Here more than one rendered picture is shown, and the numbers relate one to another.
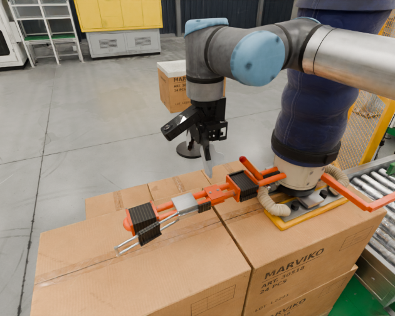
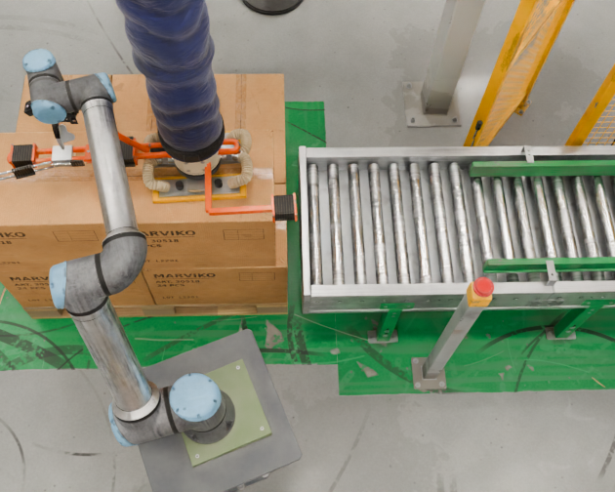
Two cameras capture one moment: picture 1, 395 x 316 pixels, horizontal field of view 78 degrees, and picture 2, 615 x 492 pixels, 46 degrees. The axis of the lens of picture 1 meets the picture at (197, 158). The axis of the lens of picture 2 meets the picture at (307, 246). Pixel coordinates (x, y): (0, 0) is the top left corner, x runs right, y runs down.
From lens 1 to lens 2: 2.09 m
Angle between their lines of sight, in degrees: 31
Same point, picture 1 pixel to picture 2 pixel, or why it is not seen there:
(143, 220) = (20, 160)
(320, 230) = (188, 215)
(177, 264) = (50, 199)
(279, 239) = (145, 210)
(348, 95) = (180, 120)
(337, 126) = (185, 137)
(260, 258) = not seen: hidden behind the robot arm
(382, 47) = (91, 138)
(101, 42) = not seen: outside the picture
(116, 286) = not seen: outside the picture
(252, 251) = not seen: hidden behind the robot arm
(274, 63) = (57, 116)
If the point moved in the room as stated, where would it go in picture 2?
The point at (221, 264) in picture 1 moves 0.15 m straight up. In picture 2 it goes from (83, 212) to (72, 190)
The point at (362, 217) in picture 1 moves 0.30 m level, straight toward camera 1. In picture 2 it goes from (242, 218) to (163, 248)
